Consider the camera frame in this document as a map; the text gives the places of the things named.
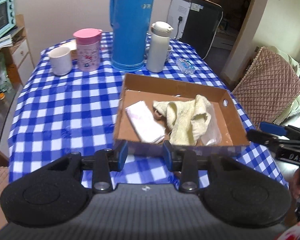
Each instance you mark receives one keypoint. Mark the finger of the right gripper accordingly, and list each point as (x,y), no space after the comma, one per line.
(275,127)
(272,142)

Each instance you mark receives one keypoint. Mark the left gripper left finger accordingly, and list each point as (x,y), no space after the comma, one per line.
(102,163)

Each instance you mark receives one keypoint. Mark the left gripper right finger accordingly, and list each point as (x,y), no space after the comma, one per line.
(187,163)

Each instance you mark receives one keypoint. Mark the cream yellow towel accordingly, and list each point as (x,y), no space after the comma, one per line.
(187,120)

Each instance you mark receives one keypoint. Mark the white paper towel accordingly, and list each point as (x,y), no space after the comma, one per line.
(143,122)

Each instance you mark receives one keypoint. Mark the clear plastic bag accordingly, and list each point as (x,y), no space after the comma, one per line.
(213,135)

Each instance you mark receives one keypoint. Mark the brown cardboard box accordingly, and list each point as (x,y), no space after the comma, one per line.
(148,89)

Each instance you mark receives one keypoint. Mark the quilted brown chair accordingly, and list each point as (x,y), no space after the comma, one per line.
(270,89)

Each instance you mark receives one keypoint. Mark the small brown tape roll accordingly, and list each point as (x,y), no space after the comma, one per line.
(157,115)

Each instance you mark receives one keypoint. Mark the blue checkered tablecloth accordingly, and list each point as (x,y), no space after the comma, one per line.
(77,112)

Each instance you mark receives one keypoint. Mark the tissue packet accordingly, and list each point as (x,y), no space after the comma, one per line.
(185,66)

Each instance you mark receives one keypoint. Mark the white ceramic cup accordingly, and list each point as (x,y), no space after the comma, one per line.
(60,60)

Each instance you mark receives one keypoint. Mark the small mug with spoon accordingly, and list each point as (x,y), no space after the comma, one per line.
(170,48)

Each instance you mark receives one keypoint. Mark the white insulated bottle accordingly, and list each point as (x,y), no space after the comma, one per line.
(159,44)

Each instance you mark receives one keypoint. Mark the pink lidded cartoon cup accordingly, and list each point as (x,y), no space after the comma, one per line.
(88,48)

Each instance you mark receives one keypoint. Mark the wooden shelf cabinet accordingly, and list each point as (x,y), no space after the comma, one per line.
(18,58)

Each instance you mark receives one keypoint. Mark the black white water dispenser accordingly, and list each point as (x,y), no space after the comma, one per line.
(195,22)

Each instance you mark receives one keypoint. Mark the blue thermos flask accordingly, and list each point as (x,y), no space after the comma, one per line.
(130,21)

